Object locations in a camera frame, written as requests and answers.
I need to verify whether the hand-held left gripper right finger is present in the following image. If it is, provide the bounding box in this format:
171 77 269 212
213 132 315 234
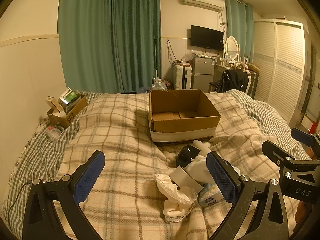
206 151 296 240

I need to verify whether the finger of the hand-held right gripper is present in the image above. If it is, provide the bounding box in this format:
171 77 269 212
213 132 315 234
291 128 320 161
261 140 297 174

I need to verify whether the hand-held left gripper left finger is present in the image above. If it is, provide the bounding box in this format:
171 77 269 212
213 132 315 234
22 151 105 240

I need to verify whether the soft tissue pack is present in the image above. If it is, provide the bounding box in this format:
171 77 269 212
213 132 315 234
199 182 227 208

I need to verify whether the white plastic figure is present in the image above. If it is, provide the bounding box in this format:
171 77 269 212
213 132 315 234
192 140 213 159

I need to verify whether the white paper roll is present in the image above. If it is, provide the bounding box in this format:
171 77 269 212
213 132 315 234
171 166 204 193

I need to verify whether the black round device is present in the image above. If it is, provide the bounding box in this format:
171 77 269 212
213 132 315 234
176 145 202 167

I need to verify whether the white lace-trimmed sock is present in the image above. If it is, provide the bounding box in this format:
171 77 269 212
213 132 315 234
153 173 198 223

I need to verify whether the beige plaid blanket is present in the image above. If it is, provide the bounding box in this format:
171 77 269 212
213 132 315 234
54 90 300 240

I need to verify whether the clear plastic bottle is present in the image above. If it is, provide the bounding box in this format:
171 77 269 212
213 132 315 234
46 126 65 141

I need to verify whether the green checked bed sheet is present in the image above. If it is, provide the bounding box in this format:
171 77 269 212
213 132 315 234
0 89 313 240

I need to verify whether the small brown cardboard box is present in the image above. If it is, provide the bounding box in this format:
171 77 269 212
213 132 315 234
47 94 88 130

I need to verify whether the brown patterned suitcase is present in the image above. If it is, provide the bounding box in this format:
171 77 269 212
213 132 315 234
246 69 260 99

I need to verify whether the white louvred wardrobe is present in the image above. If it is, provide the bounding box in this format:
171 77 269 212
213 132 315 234
252 19 307 128

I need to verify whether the slim beige carton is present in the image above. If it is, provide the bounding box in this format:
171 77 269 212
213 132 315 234
45 96 66 113

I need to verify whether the black jacket on chair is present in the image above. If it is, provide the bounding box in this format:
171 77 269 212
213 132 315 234
215 69 249 93

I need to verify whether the green product box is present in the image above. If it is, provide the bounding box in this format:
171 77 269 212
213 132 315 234
58 87 80 110

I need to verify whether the dressing table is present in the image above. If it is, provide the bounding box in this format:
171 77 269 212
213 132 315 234
215 62 236 83

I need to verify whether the grey small refrigerator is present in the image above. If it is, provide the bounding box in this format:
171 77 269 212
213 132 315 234
191 56 216 92

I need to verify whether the white ribbed suitcase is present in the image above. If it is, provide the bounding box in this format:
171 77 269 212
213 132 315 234
172 64 193 90

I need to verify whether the white oval vanity mirror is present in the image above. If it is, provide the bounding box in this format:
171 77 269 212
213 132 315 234
224 36 240 61

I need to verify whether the large clear water bottle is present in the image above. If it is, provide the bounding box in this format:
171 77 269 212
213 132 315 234
152 78 168 91

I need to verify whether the light green curtain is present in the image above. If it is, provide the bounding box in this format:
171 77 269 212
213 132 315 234
224 0 254 64

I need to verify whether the clear plastic bag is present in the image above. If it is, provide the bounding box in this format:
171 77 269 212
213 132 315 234
181 50 194 63

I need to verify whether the mop pole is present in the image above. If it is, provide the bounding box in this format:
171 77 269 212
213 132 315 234
153 35 159 79

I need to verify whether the dark green curtain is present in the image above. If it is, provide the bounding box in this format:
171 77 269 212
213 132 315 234
58 0 162 94

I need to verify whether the white air conditioner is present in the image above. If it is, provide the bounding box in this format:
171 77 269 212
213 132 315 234
182 0 225 12

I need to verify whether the black cable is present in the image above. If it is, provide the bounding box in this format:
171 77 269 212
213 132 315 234
7 179 34 230

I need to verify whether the black wall television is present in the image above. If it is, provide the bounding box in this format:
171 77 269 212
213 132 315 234
190 25 224 51

